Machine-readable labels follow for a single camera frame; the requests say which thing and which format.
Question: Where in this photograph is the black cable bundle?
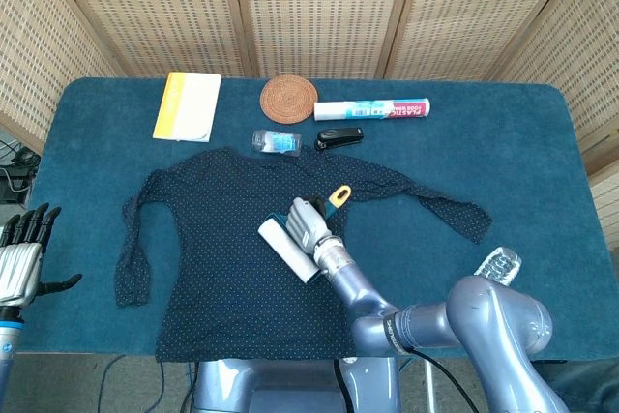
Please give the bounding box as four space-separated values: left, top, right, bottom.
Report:
0 139 44 207

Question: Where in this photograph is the clear plastic water bottle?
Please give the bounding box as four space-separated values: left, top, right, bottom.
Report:
472 245 524 287

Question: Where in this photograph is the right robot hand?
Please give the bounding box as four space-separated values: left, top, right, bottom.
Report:
284 195 335 256

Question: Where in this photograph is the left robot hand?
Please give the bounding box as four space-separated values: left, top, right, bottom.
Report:
0 202 83 309

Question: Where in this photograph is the dark polka dot shirt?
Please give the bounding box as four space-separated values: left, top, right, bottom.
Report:
114 147 494 365

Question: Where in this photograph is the plastic food wrap roll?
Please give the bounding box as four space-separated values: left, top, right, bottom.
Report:
312 97 433 122

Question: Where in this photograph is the grey-blue robot torso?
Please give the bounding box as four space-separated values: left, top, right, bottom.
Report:
192 357 403 413

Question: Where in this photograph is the blue floor cable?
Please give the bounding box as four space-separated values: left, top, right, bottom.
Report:
95 354 168 413

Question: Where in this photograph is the bamboo folding screen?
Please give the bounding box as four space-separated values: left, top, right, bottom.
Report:
0 0 619 240

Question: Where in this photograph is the yellow and white booklet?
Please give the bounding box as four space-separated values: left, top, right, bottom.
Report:
151 72 223 144

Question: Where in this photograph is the black stapler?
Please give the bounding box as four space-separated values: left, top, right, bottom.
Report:
313 127 366 152

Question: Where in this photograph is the small clear blue-label bottle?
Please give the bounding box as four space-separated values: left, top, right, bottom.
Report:
251 129 303 158

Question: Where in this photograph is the blue carpet table mat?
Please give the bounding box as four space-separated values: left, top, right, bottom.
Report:
6 75 614 362

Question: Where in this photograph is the round woven coaster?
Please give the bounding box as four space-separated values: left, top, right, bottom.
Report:
259 74 319 123

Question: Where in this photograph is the teal lint roller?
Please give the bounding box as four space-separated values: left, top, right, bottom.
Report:
256 184 353 285

